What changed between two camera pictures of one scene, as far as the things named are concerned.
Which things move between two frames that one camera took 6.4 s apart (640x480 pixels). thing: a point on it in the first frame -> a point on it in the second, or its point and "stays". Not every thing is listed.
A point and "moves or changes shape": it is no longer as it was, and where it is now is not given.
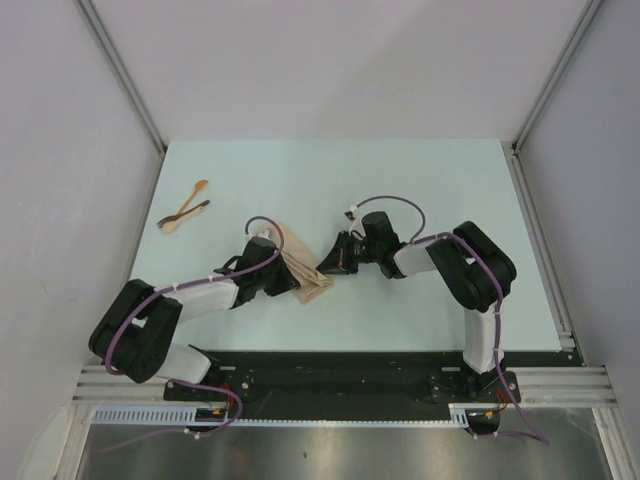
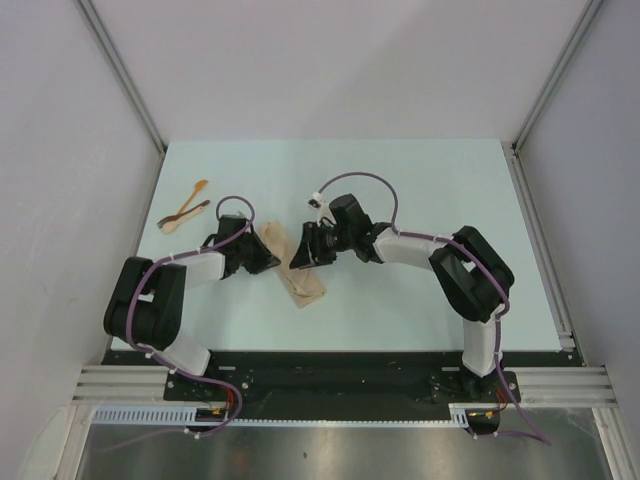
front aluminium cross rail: (588, 383) stays
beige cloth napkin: (303, 265) moves or changes shape
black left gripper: (287, 281) -> (264, 258)
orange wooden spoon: (198, 187) stays
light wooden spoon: (170, 226) stays
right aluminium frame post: (556, 73) stays
